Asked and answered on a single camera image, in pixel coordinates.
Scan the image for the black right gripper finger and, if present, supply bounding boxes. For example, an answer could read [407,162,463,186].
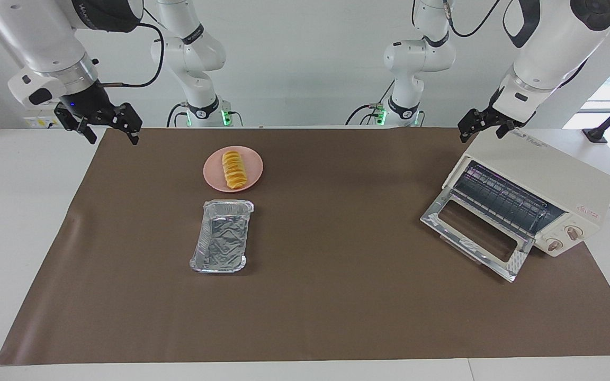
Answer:
[53,102,97,145]
[113,103,143,146]

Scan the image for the yellow braided bread loaf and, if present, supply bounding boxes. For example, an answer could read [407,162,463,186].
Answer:
[222,150,247,190]

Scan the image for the aluminium foil baking tray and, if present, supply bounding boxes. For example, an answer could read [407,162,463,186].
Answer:
[189,199,255,274]

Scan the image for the cream toaster oven body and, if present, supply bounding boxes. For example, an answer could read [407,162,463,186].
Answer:
[442,127,610,258]

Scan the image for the glass oven door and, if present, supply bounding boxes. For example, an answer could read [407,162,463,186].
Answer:
[420,188,534,283]

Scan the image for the pink round plate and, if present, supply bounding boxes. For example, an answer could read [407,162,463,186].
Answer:
[203,146,264,193]

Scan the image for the brown table mat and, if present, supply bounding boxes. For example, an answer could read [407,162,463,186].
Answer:
[0,127,610,366]

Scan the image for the white wall power socket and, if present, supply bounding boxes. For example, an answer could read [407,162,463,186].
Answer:
[23,114,65,129]

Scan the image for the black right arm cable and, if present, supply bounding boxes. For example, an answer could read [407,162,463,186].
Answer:
[96,8,166,88]

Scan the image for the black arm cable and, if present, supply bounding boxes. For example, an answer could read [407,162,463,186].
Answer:
[442,0,503,39]
[96,8,166,88]

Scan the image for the black right base cable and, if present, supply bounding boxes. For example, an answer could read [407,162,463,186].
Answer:
[166,102,192,128]

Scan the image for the black base cable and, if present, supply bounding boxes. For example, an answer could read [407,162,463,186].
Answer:
[166,102,192,128]
[345,79,397,126]

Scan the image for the metal wire oven rack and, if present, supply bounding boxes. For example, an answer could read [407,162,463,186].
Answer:
[451,161,568,240]

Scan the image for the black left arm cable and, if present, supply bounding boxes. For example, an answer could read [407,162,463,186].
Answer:
[442,0,503,39]

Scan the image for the black left base cable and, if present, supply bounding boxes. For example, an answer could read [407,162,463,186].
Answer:
[345,79,397,126]

